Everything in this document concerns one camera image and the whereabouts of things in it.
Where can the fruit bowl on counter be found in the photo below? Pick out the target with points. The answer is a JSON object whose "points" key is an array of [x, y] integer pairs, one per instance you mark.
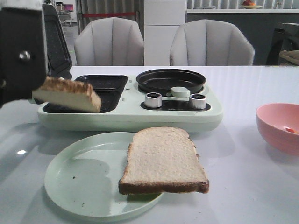
{"points": [[248, 4]]}

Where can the light green round plate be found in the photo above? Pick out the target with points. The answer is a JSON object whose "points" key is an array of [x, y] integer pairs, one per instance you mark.
{"points": [[83, 179]]}

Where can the orange shrimp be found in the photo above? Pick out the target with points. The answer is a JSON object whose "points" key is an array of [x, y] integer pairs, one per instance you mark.
{"points": [[291, 130]]}

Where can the right silver control knob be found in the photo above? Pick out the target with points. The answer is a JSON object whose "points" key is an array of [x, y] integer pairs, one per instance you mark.
{"points": [[197, 101]]}

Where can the green sandwich maker lid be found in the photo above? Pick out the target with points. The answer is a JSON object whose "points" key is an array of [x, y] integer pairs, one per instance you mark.
{"points": [[59, 59]]}

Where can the red barrier belt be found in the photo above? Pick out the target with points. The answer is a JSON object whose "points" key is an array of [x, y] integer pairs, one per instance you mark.
{"points": [[104, 15]]}

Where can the left grey upholstered chair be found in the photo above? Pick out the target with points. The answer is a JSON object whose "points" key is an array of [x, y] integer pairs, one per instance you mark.
{"points": [[110, 42]]}

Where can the background work desk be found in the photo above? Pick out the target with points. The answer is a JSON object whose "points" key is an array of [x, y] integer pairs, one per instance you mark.
{"points": [[67, 12]]}

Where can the beige cushion at right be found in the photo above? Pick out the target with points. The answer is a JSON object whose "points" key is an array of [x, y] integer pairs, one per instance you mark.
{"points": [[290, 56]]}

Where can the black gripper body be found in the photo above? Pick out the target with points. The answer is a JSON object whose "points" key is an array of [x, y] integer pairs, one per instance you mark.
{"points": [[23, 58]]}

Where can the white bread slice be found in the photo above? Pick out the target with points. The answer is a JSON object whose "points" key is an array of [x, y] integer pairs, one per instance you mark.
{"points": [[73, 94], [162, 159]]}

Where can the dark kitchen counter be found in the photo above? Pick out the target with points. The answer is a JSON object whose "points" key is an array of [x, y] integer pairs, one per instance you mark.
{"points": [[256, 24]]}

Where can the pink bowl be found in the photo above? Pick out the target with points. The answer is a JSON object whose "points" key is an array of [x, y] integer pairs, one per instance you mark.
{"points": [[271, 120]]}

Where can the right grey upholstered chair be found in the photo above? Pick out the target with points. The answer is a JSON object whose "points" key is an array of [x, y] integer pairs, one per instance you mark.
{"points": [[210, 43]]}

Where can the black round frying pan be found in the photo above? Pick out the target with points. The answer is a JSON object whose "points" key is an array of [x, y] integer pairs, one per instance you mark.
{"points": [[162, 80]]}

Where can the silver control knob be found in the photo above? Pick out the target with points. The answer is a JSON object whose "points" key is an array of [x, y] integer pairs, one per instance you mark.
{"points": [[197, 101], [153, 100]]}

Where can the grey upholstered chair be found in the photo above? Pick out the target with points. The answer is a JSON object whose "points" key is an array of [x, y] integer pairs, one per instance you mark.
{"points": [[210, 43], [110, 42]]}

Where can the white refrigerator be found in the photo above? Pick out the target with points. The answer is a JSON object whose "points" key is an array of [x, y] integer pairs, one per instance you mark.
{"points": [[161, 21]]}

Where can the green breakfast maker base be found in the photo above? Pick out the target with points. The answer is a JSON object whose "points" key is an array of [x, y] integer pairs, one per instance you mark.
{"points": [[123, 109]]}

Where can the left silver control knob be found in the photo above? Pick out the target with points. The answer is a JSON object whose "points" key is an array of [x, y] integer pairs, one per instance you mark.
{"points": [[153, 100]]}

